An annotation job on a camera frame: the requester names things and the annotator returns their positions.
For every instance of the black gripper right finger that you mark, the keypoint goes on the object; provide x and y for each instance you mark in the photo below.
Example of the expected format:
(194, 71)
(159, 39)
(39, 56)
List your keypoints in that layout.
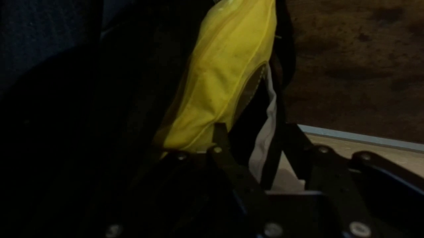
(349, 190)

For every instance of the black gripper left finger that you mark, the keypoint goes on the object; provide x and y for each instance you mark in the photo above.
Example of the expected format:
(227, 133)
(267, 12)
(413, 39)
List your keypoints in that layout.
(212, 190)

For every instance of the yellow banana-shaped fabric pouch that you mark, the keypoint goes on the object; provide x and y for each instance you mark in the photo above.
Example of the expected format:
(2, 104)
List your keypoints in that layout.
(220, 80)

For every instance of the black backpack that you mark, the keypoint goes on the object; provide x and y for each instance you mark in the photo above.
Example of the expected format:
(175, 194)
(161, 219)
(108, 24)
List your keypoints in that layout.
(80, 133)

